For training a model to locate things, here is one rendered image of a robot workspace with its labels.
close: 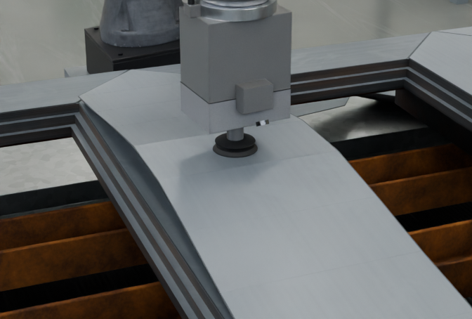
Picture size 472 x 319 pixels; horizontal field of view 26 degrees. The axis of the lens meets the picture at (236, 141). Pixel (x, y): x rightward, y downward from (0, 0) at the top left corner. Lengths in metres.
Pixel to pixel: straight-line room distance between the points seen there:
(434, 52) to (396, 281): 0.62
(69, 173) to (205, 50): 0.58
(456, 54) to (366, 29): 2.95
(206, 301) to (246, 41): 0.23
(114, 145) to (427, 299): 0.42
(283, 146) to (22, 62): 3.07
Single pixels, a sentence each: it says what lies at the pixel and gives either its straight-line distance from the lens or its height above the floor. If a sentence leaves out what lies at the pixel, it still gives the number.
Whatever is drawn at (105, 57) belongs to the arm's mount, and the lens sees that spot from 1.67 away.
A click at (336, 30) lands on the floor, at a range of 4.32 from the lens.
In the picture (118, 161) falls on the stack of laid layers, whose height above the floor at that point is 0.85.
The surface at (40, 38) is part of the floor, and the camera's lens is 4.28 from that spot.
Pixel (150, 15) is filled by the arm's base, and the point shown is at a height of 0.82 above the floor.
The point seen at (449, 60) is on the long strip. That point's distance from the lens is 1.38.
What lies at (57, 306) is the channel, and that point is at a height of 0.72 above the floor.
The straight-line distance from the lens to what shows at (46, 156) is 1.50.
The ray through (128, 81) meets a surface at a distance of 1.27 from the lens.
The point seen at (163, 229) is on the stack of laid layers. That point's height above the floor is 0.85.
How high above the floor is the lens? 1.29
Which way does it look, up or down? 24 degrees down
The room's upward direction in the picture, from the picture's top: straight up
